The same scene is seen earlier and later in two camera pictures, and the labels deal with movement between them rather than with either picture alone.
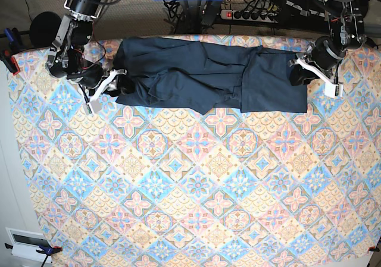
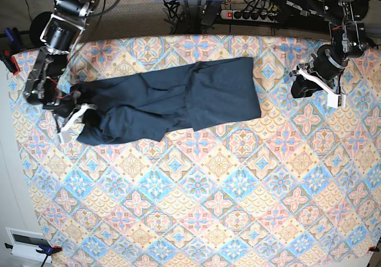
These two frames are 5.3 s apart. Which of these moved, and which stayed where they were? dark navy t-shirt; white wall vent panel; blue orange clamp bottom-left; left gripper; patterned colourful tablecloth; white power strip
Moved: dark navy t-shirt; left gripper
Stayed: white power strip; blue orange clamp bottom-left; white wall vent panel; patterned colourful tablecloth
